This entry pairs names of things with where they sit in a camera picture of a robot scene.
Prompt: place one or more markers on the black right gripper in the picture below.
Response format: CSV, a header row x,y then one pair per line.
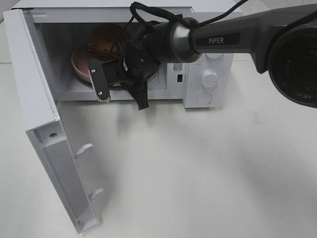
x,y
132,63

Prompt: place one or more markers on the toy burger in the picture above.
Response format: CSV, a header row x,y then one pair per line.
x,y
101,43

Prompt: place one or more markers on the pink round plate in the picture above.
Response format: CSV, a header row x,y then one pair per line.
x,y
81,57

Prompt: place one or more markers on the white microwave door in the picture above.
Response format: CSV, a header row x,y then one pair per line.
x,y
43,124

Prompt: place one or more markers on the round white door release button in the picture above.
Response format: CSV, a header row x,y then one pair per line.
x,y
204,98

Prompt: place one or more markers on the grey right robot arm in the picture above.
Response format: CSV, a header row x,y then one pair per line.
x,y
282,42

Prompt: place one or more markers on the white warning label sticker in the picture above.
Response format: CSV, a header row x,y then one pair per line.
x,y
177,67

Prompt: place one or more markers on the white microwave oven body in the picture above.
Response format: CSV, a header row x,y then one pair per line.
x,y
43,35

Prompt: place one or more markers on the lower white timer knob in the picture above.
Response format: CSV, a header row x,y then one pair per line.
x,y
209,79

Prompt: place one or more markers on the upper white power knob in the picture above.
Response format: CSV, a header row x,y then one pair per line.
x,y
214,56

